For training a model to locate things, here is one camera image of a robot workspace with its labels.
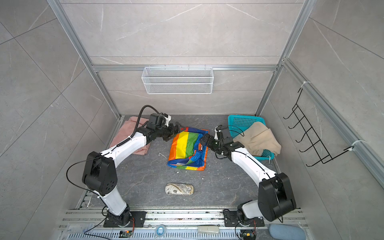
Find pink shorts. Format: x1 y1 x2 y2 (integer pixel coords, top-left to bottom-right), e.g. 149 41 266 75
110 117 150 156

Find aluminium mounting rail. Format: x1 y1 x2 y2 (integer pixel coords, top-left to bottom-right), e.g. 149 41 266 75
58 208 313 240

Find beige shorts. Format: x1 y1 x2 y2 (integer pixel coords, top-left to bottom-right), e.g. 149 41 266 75
234 122 282 157

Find right small circuit board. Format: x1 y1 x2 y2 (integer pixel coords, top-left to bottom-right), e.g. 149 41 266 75
239 230 257 240

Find teal plastic basket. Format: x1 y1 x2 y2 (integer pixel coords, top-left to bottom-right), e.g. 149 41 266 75
228 115 275 161

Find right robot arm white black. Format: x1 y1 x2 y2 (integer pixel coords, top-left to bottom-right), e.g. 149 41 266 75
200 134 297 224

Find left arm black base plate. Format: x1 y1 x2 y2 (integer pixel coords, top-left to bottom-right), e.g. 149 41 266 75
103 211 147 228

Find white wire mesh shelf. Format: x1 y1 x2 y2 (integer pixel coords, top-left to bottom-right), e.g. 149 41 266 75
142 67 214 95

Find small green circuit board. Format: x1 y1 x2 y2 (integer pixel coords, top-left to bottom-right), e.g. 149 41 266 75
119 230 134 239

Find black wire hook rack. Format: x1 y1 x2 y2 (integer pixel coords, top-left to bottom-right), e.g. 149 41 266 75
283 88 355 168

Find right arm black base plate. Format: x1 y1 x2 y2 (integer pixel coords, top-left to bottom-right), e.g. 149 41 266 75
223 209 265 228

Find white remote box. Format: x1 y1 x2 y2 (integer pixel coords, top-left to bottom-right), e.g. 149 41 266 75
198 225 220 235

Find blue grey cushion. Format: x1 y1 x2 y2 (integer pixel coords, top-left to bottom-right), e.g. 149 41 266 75
269 225 307 240

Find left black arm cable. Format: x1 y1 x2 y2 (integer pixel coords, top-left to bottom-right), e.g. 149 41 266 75
131 104 161 137

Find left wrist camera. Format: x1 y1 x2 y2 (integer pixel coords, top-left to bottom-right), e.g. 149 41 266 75
149 113 172 128

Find rainbow striped shorts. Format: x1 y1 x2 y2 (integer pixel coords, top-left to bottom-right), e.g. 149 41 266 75
167 127 210 171

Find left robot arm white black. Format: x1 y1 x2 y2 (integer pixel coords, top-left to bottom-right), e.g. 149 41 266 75
82 122 186 227

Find blue tape roll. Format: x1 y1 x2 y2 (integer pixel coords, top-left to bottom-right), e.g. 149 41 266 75
155 225 167 238

